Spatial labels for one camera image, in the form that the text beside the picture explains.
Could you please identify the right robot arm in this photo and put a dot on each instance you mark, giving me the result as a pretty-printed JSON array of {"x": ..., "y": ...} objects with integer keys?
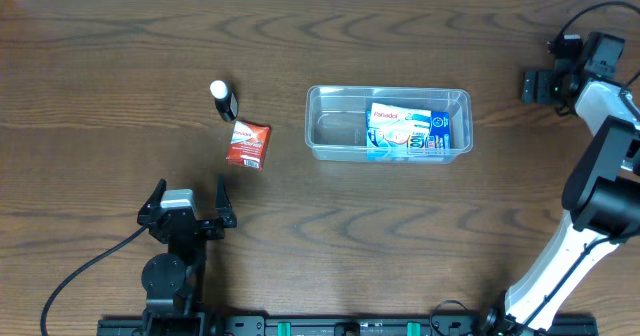
[{"x": 600, "y": 207}]

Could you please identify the black mounting rail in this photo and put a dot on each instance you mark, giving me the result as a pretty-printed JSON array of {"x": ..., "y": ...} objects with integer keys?
[{"x": 447, "y": 325}]

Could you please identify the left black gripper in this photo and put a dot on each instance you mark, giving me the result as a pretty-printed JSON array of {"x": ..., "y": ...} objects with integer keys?
[{"x": 185, "y": 221}]

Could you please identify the black bottle white cap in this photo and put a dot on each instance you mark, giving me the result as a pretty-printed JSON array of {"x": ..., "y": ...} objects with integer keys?
[{"x": 225, "y": 100}]

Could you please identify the white Panadol box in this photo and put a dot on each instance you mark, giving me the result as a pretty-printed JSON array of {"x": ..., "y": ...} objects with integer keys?
[{"x": 394, "y": 118}]

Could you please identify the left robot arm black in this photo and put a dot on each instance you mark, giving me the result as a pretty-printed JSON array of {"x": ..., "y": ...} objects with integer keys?
[{"x": 174, "y": 280}]

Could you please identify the red Panadol box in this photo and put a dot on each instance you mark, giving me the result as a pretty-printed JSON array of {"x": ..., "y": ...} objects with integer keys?
[{"x": 248, "y": 145}]

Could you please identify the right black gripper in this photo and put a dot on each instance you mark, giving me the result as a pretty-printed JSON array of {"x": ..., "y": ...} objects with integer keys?
[{"x": 536, "y": 86}]

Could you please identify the clear plastic container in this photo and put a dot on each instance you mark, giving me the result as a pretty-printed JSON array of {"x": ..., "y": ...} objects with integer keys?
[{"x": 335, "y": 124}]

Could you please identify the blue fever patch box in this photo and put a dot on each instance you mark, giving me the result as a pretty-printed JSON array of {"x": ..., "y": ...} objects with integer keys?
[{"x": 439, "y": 136}]

